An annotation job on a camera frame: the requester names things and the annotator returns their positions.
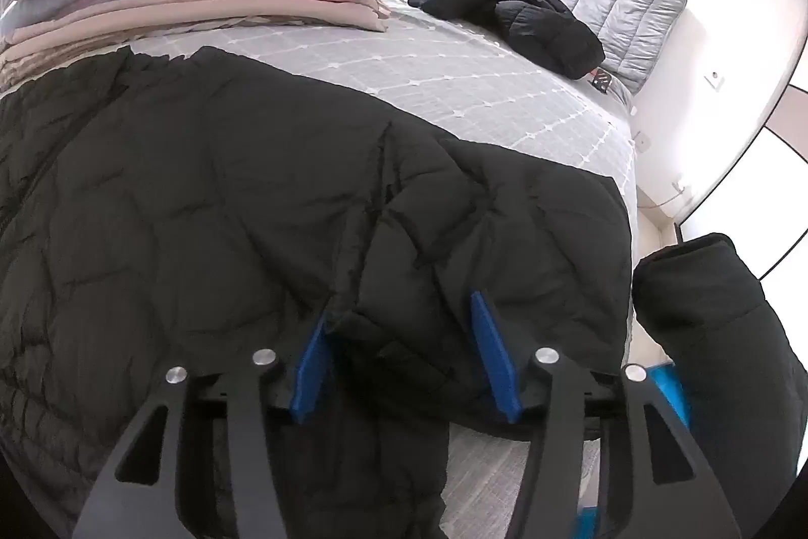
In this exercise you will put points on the large black puffer coat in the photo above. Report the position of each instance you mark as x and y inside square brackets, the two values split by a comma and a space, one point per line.
[189, 229]

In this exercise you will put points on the small black puffer jacket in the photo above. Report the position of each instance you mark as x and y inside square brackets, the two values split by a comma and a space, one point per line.
[536, 21]

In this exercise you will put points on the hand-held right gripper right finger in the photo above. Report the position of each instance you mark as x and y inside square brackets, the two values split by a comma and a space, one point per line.
[495, 356]

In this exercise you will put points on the person's right forearm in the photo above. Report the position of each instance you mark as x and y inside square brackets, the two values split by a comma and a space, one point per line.
[713, 324]

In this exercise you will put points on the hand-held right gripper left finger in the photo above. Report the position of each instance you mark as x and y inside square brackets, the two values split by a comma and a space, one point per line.
[310, 368]

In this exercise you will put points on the white wall socket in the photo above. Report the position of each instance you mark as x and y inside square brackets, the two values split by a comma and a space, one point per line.
[642, 141]
[715, 79]

